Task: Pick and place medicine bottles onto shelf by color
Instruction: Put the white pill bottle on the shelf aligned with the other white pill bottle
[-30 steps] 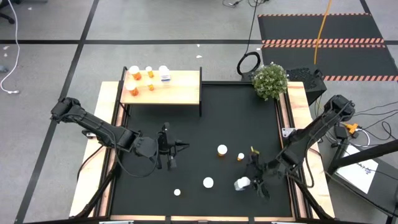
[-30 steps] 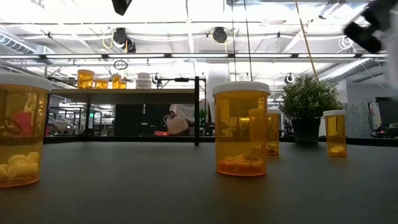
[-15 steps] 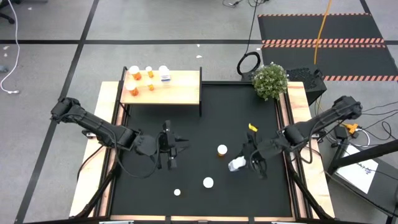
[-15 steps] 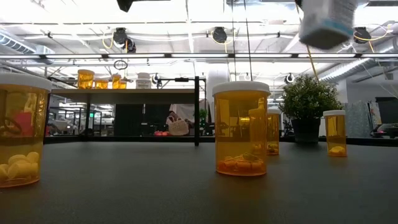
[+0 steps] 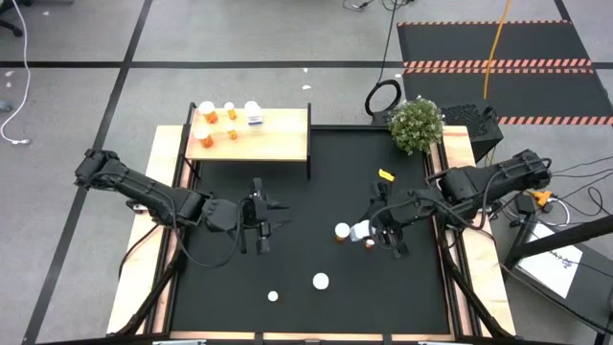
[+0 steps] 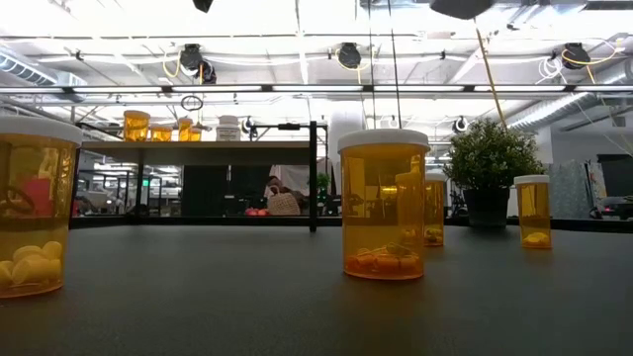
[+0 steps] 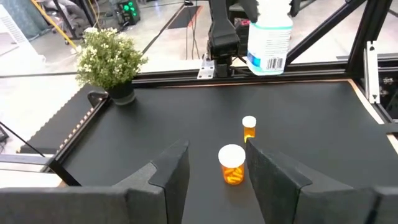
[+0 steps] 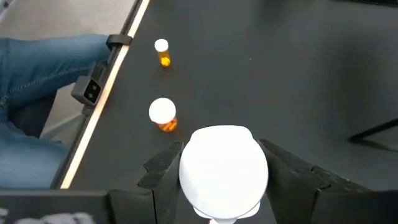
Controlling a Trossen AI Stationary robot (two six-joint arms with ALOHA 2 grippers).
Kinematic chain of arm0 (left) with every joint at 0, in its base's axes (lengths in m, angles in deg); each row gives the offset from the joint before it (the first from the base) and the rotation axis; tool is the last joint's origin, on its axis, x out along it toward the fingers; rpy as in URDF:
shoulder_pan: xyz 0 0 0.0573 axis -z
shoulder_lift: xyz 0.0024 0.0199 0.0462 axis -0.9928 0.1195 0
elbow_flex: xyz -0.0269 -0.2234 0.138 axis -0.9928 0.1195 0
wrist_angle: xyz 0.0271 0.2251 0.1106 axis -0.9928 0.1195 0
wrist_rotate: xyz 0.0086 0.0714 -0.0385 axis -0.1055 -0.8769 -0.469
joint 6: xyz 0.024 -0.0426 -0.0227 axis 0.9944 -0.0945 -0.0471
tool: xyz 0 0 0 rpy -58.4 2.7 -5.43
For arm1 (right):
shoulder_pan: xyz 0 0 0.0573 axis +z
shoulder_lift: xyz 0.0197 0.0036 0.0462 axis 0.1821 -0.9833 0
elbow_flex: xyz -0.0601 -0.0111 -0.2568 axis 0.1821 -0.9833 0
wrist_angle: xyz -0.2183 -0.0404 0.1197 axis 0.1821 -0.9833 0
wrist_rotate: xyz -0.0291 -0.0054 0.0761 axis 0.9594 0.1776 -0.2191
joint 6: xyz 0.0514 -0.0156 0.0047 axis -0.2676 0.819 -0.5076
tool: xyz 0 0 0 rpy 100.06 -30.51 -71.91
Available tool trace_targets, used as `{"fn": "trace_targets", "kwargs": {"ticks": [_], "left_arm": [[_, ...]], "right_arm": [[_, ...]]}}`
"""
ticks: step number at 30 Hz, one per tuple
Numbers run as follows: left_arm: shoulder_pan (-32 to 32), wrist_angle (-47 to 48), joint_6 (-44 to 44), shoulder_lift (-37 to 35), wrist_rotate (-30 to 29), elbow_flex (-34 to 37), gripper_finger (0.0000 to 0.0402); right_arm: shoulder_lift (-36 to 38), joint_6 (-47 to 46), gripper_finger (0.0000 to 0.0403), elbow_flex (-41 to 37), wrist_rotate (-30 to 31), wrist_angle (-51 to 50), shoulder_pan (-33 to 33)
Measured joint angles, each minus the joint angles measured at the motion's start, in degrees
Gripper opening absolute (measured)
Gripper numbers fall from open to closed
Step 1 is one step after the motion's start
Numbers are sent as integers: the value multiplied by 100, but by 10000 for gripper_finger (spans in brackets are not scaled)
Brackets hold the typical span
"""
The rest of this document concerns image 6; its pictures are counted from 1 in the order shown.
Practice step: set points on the silver ventilation duct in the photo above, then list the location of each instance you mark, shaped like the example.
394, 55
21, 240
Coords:
559, 111
29, 71

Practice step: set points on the black metal shelf frame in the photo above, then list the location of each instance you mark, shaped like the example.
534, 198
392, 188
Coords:
313, 198

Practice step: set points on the white Melatonin supplement bottle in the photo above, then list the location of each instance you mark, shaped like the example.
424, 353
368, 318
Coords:
228, 132

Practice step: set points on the green potted plant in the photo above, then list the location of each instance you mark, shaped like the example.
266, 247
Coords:
489, 158

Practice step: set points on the small green plant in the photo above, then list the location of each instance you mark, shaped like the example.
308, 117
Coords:
323, 188

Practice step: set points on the person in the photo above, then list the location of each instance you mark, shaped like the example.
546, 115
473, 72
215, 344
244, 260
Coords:
297, 178

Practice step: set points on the black monitor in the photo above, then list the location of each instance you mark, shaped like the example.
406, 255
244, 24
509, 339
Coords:
615, 175

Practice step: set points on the woven beige bag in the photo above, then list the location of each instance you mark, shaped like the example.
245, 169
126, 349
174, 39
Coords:
284, 205

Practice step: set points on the light wooden shelf board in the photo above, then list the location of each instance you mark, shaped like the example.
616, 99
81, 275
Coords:
198, 153

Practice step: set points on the large orange pill bottle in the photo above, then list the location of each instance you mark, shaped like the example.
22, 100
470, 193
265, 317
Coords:
383, 207
436, 207
161, 134
136, 128

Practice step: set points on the grey hanging cloth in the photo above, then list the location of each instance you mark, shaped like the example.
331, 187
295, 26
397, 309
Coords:
569, 193

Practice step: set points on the red round object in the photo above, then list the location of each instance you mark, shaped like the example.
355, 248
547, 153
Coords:
257, 212

